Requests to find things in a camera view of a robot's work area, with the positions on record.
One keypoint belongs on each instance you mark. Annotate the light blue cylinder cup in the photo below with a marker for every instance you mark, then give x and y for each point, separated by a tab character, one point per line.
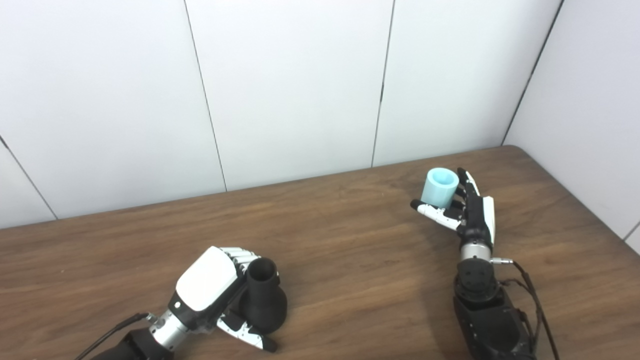
439	189

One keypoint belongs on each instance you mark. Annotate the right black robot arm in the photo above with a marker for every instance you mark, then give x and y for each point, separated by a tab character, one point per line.
487	310

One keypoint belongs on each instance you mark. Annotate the black nozzle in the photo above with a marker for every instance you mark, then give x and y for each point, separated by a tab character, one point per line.
265	300

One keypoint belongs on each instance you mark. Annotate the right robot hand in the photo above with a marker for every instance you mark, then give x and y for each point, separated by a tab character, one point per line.
477	215

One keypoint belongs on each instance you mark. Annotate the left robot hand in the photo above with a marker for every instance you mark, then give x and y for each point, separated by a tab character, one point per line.
207	280

